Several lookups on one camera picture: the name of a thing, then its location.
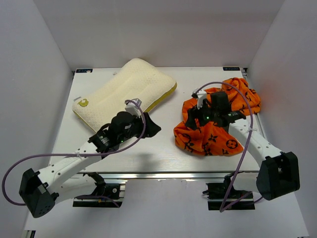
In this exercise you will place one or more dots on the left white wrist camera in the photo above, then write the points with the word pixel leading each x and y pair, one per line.
pixel 132 107

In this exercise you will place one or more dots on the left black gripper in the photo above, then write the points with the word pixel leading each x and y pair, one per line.
pixel 152 128

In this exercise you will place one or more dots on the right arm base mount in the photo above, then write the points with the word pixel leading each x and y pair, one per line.
pixel 216 192

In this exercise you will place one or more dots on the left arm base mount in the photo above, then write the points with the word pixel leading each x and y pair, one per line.
pixel 105 195

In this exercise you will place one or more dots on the aluminium table rail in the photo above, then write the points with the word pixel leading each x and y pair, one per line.
pixel 181 175

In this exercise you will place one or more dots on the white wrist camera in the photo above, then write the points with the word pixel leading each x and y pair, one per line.
pixel 132 107
pixel 200 95

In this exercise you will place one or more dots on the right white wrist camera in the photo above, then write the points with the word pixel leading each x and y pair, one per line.
pixel 200 95

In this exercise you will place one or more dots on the cream contoured pillow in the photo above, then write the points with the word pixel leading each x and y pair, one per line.
pixel 137 79

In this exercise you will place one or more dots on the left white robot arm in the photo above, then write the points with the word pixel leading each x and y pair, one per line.
pixel 43 189

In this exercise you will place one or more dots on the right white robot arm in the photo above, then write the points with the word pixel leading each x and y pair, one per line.
pixel 279 171

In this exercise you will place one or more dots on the orange patterned pillowcase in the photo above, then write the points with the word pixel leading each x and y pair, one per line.
pixel 211 140

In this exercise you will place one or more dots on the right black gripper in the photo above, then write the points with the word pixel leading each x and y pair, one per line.
pixel 194 113

